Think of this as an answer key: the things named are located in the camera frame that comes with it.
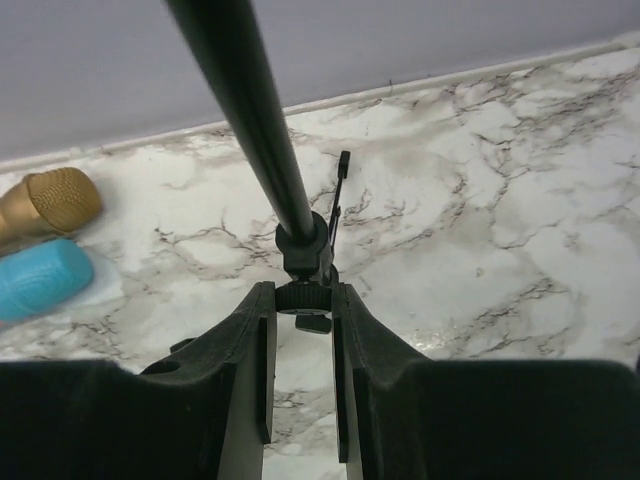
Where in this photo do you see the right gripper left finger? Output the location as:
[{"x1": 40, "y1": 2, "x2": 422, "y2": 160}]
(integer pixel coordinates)
[{"x1": 1, "y1": 282, "x2": 277, "y2": 479}]

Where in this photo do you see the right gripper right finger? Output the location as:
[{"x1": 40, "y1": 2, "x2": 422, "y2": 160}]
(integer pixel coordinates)
[{"x1": 332, "y1": 284, "x2": 639, "y2": 479}]

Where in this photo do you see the black tripod microphone stand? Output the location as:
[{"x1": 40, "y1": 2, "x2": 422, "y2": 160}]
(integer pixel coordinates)
[{"x1": 167, "y1": 0, "x2": 341, "y2": 334}]

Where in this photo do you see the blue microphone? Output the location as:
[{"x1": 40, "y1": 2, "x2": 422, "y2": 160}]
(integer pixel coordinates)
[{"x1": 1, "y1": 239, "x2": 94, "y2": 323}]

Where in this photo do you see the gold microphone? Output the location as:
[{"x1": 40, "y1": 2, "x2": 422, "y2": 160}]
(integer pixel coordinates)
[{"x1": 1, "y1": 167, "x2": 103, "y2": 255}]

